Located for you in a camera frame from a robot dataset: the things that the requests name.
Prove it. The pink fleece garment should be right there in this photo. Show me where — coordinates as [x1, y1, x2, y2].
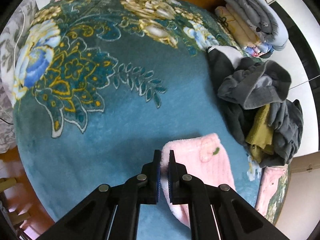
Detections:
[160, 133, 235, 227]

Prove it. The folded beige blanket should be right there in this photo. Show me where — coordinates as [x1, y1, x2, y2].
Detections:
[215, 4, 261, 49]

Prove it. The folded grey blue quilt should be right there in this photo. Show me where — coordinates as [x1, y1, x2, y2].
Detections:
[224, 0, 289, 52]

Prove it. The olive yellow garment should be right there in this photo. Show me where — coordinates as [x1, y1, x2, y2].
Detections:
[245, 104, 274, 164]

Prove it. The dark grey clothes pile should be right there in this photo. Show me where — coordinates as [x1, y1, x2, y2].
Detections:
[207, 46, 304, 167]

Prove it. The grey floral bedsheet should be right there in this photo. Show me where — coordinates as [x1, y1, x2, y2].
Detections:
[1, 0, 39, 153]

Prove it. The folded colourful floral bedding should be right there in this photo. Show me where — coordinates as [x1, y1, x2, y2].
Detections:
[244, 42, 274, 59]

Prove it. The floral green blue blanket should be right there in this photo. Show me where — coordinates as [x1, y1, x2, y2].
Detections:
[12, 0, 292, 240]

